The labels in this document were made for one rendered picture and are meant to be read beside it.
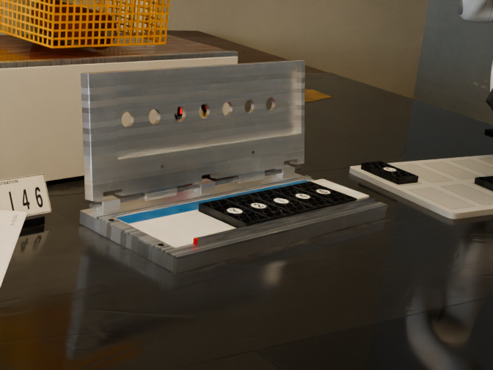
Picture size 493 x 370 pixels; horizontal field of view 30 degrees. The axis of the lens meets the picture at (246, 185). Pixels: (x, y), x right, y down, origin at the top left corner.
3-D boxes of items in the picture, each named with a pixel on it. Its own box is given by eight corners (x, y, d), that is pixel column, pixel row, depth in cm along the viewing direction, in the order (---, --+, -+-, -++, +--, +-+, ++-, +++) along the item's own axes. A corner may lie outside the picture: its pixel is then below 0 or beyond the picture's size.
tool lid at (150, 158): (88, 73, 123) (80, 73, 124) (92, 212, 126) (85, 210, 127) (305, 60, 153) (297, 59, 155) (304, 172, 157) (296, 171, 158)
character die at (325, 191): (336, 210, 140) (337, 202, 140) (289, 191, 147) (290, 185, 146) (356, 205, 144) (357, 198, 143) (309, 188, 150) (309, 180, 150)
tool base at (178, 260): (175, 274, 115) (177, 247, 114) (79, 223, 129) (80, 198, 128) (385, 218, 146) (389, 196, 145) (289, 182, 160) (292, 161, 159)
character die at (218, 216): (246, 232, 127) (246, 224, 126) (198, 211, 133) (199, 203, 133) (270, 226, 130) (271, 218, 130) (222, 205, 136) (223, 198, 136)
